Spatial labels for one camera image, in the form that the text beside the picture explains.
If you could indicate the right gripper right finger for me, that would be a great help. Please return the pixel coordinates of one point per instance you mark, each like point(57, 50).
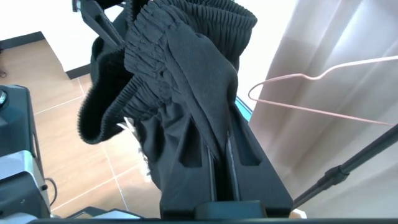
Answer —
point(261, 186)

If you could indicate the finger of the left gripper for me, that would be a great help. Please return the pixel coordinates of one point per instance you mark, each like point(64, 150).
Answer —
point(99, 21)

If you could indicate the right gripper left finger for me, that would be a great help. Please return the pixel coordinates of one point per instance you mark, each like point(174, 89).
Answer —
point(183, 186)

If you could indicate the black shorts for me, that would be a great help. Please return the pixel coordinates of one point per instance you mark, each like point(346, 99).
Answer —
point(192, 77)

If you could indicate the black clothes rack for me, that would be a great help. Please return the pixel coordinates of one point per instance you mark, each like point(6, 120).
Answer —
point(342, 169)

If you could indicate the pink clothes hanger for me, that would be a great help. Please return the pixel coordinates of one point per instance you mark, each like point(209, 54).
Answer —
point(311, 109)

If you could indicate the window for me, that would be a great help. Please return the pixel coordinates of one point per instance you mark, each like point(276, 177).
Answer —
point(244, 109)

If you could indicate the beige curtain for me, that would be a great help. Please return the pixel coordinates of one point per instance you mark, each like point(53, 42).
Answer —
point(326, 46)

